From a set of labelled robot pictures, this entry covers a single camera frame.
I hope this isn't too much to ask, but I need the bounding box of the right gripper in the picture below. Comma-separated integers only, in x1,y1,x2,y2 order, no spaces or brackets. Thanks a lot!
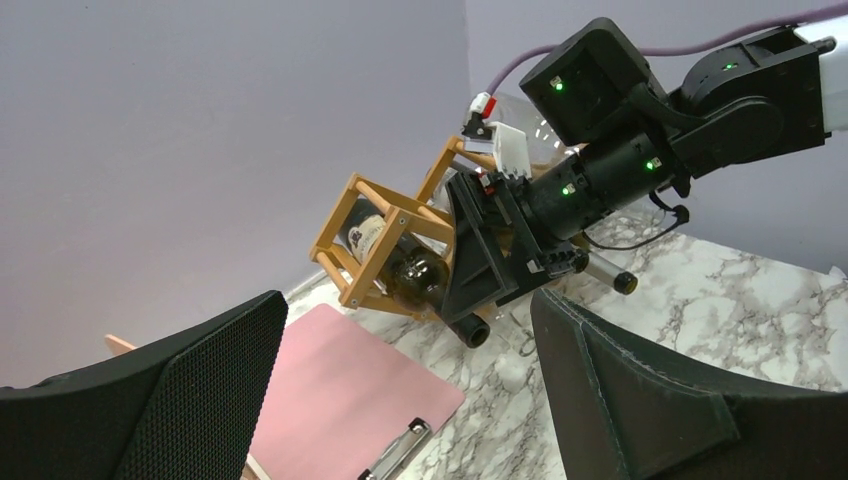
441,171,589,325

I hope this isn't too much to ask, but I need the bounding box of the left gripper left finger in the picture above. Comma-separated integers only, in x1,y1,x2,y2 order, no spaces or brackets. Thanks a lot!
1,290,288,479

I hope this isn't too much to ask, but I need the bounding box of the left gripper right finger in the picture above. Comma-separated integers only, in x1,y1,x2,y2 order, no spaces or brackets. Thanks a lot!
531,290,847,479

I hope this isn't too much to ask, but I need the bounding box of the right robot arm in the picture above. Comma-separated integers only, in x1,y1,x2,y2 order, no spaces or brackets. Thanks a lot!
440,4,847,324

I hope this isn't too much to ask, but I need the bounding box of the dark bottle black cap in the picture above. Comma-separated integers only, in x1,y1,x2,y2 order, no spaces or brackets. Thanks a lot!
338,197,449,316

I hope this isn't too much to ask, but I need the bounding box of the wooden wine rack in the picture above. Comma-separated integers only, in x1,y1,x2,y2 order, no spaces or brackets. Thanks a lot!
308,134,591,323

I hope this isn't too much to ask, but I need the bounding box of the peach plastic organizer basket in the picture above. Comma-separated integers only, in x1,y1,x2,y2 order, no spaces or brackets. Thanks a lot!
103,334,136,357

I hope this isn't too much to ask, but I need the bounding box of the pink clipboard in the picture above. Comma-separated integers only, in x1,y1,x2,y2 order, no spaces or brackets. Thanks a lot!
250,304,465,479

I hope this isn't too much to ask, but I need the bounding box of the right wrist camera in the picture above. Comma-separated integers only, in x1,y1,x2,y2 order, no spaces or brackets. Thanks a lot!
461,91,533,179

